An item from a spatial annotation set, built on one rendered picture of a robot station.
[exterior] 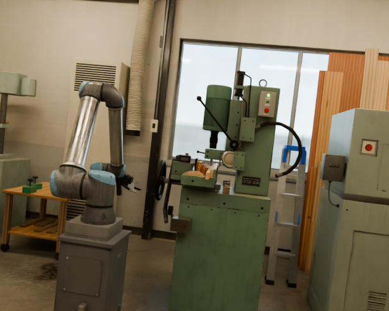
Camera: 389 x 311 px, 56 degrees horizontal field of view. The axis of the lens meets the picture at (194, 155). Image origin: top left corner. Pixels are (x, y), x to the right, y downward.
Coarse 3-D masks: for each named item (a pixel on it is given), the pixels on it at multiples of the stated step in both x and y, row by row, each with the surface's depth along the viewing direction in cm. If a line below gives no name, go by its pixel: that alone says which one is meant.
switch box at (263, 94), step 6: (264, 96) 235; (270, 96) 235; (264, 102) 235; (270, 102) 235; (258, 108) 240; (264, 108) 236; (270, 108) 235; (258, 114) 236; (264, 114) 236; (270, 114) 235
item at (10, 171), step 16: (0, 80) 366; (16, 80) 364; (32, 80) 368; (32, 96) 376; (0, 112) 374; (0, 128) 375; (0, 144) 376; (0, 160) 356; (16, 160) 375; (0, 176) 354; (16, 176) 378; (0, 192) 355; (0, 208) 357; (16, 208) 384; (0, 224) 360; (16, 224) 388
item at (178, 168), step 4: (172, 164) 252; (176, 164) 252; (180, 164) 252; (184, 164) 252; (188, 164) 251; (192, 164) 253; (172, 168) 252; (176, 168) 252; (180, 168) 252; (184, 168) 252; (188, 168) 251; (192, 168) 257; (172, 172) 252; (176, 172) 252; (180, 172) 252; (184, 172) 252
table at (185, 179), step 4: (172, 176) 251; (176, 176) 250; (180, 176) 250; (184, 176) 229; (188, 176) 228; (192, 176) 228; (196, 176) 228; (200, 176) 228; (204, 176) 231; (184, 180) 229; (188, 180) 229; (192, 180) 228; (196, 180) 228; (200, 180) 228; (204, 180) 228; (208, 180) 228; (212, 180) 227; (184, 184) 229; (188, 184) 229; (192, 184) 228; (196, 184) 228; (200, 184) 228; (204, 184) 228; (208, 184) 228; (212, 184) 227
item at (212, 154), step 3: (207, 150) 253; (210, 150) 253; (213, 150) 253; (216, 150) 253; (219, 150) 253; (222, 150) 258; (207, 153) 254; (210, 153) 253; (213, 153) 253; (216, 153) 253; (219, 153) 253; (222, 153) 253; (204, 156) 254; (207, 156) 253; (210, 156) 253; (213, 156) 253; (216, 156) 253; (219, 156) 253; (210, 159) 257; (213, 159) 254; (216, 159) 253
